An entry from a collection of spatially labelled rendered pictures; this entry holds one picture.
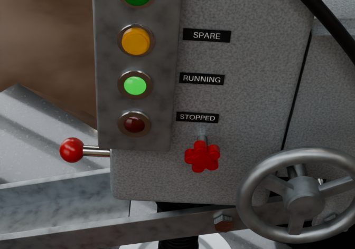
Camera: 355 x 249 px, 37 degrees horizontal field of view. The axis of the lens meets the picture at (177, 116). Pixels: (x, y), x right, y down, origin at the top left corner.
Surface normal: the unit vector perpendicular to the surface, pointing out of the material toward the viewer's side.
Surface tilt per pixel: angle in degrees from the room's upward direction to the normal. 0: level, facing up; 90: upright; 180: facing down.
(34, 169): 0
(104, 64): 90
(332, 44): 90
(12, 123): 0
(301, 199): 90
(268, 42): 90
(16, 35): 0
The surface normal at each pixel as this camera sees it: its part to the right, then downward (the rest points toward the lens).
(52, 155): 0.07, -0.78
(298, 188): -0.41, -0.71
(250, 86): 0.00, 0.62
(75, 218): -0.21, -0.77
